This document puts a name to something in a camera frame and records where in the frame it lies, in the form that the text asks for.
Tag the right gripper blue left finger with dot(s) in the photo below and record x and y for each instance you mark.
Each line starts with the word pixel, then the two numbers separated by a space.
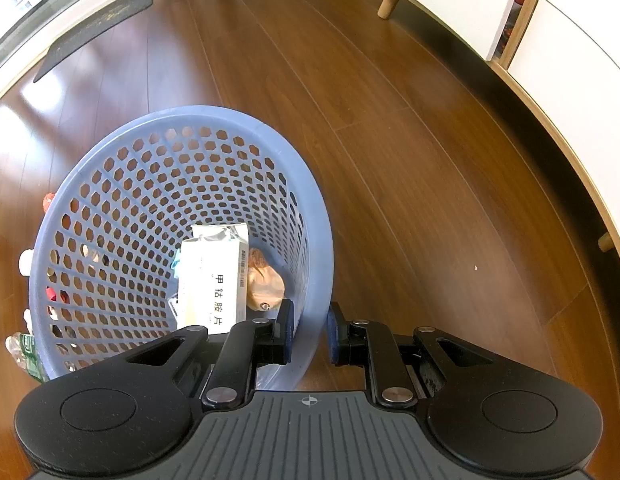
pixel 283 333

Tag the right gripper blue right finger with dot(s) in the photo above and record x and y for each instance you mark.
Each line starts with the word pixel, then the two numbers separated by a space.
pixel 337 335

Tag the white medicine box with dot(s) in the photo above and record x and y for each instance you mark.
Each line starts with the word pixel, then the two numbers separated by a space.
pixel 211 272

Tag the blue mesh plastic basket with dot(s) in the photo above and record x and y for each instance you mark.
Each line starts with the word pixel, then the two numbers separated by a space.
pixel 102 269

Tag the brown crumpled wrapper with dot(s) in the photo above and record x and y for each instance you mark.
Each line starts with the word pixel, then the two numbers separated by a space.
pixel 265 287

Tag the orange crumpled wrapper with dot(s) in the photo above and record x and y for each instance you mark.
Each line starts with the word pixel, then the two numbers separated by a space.
pixel 47 201

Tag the dark door mat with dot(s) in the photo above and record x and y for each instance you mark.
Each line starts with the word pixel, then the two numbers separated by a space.
pixel 89 29

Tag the white wooden cabinet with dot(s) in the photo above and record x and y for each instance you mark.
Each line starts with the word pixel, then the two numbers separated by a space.
pixel 562 58

